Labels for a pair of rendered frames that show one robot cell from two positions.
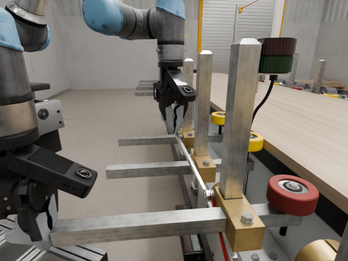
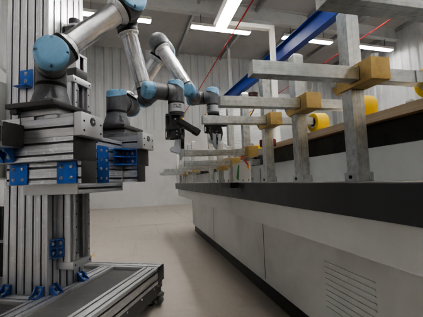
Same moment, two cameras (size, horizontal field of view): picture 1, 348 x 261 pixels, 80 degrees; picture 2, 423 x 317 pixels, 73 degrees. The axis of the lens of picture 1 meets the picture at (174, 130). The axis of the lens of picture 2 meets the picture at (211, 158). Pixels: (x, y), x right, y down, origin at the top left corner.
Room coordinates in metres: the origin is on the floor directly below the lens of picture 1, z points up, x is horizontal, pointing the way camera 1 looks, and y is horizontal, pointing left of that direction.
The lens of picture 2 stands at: (-1.04, 0.24, 0.72)
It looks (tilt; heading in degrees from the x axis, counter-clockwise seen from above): 4 degrees up; 353
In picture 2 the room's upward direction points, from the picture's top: 2 degrees counter-clockwise
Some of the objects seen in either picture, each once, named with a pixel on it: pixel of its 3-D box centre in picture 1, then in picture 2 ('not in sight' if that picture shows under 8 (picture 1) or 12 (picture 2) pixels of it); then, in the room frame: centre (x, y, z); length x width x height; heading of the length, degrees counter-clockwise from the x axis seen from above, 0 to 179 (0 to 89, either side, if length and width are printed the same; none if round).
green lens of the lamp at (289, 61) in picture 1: (271, 63); not in sight; (0.35, -0.16, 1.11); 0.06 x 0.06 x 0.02
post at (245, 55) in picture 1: (232, 175); (245, 139); (0.35, -0.11, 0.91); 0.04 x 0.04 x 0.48; 6
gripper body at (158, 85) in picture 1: (169, 83); (213, 123); (0.63, 0.01, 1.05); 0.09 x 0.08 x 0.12; 28
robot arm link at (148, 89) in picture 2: not in sight; (153, 91); (0.25, 0.33, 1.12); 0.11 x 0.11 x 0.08; 22
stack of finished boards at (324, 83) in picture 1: (304, 83); not in sight; (7.73, -4.72, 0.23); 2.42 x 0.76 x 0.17; 101
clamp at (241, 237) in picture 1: (234, 211); (248, 152); (0.33, -0.12, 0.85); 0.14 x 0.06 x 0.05; 6
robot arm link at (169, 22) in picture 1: (169, 23); (212, 97); (0.62, 0.01, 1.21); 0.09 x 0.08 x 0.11; 72
